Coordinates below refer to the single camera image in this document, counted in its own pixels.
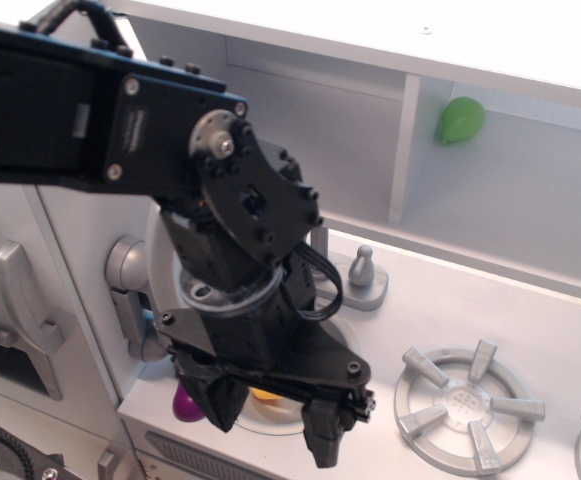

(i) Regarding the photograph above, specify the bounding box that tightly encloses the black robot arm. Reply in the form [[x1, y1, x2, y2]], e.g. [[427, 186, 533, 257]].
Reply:
[[0, 1, 375, 468]]

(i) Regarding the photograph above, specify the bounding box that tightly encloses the grey fridge door handle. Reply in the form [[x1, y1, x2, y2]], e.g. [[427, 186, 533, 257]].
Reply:
[[0, 240, 64, 355]]

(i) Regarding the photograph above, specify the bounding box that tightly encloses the purple toy eggplant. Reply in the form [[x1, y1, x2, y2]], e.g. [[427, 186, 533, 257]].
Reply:
[[172, 383, 205, 422]]

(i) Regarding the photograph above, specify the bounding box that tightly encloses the grey toy telephone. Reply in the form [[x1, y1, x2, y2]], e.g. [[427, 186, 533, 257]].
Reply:
[[105, 235, 166, 363]]

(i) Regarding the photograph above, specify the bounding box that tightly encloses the yellow handled toy knife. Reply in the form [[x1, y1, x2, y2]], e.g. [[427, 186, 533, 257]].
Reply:
[[251, 388, 284, 404]]

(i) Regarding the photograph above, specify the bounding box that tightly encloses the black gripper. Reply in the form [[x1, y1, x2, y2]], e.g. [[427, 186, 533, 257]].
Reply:
[[155, 279, 377, 470]]

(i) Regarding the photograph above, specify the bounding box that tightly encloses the silver toy stove burner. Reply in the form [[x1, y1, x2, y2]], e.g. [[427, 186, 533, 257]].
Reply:
[[394, 340, 546, 478]]

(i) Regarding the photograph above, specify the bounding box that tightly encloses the grey toy faucet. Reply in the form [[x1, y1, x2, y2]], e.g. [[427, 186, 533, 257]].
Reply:
[[309, 227, 389, 311]]

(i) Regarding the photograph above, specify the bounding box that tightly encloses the grey ice dispenser panel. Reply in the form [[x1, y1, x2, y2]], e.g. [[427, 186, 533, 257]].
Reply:
[[0, 325, 63, 401]]

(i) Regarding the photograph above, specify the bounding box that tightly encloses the grey oven door handle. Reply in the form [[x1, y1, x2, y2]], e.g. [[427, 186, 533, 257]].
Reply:
[[97, 450, 119, 480]]

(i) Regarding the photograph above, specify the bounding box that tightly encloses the round silver toy sink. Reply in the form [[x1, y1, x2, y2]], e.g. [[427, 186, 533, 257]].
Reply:
[[236, 315, 361, 436]]

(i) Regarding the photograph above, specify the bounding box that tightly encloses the green toy pear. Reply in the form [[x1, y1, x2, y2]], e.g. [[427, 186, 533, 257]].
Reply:
[[437, 96, 486, 145]]

